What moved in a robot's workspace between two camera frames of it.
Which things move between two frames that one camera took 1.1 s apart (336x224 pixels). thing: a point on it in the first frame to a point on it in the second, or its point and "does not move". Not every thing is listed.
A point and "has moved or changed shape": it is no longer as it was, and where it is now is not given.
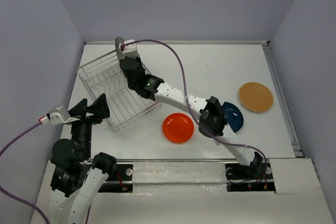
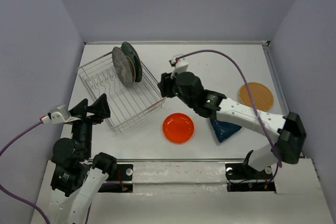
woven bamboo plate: x=255 y=97 does not move
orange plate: x=178 y=128 does not move
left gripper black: x=100 y=106 does not move
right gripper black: x=138 y=59 to x=165 y=84
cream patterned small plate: x=125 y=80 has moved or changed shape
